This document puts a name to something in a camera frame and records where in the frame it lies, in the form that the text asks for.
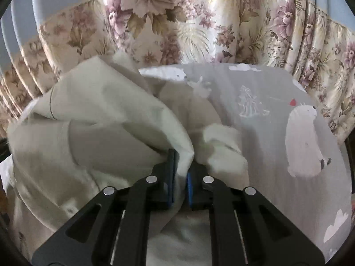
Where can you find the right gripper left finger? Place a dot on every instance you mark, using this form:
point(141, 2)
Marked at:
point(112, 228)

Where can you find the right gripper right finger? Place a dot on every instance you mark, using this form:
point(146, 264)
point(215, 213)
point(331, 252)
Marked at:
point(245, 228)

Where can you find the beige hooded jacket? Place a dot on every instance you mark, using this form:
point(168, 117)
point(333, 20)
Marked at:
point(103, 125)

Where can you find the grey polar bear bedsheet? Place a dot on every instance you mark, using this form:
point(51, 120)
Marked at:
point(292, 156)

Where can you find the blue floral curtain right panel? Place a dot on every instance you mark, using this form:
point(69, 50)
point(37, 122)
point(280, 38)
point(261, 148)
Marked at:
point(311, 39)

